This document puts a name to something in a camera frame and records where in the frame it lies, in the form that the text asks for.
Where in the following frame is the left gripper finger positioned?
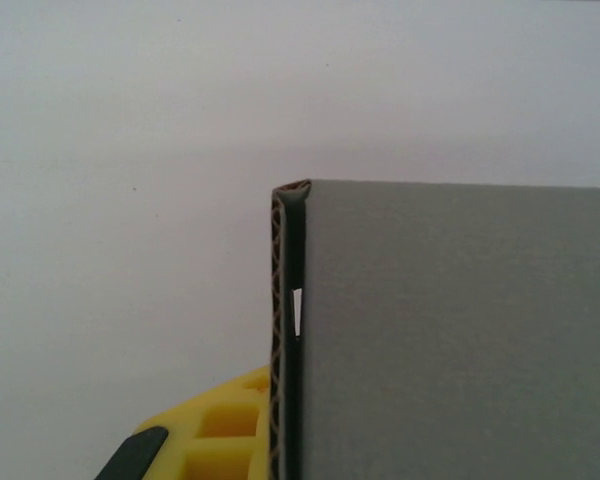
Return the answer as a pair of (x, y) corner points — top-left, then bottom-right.
(94, 364), (272, 480)

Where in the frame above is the grey cardboard box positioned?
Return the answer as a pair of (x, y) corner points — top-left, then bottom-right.
(269, 178), (600, 480)

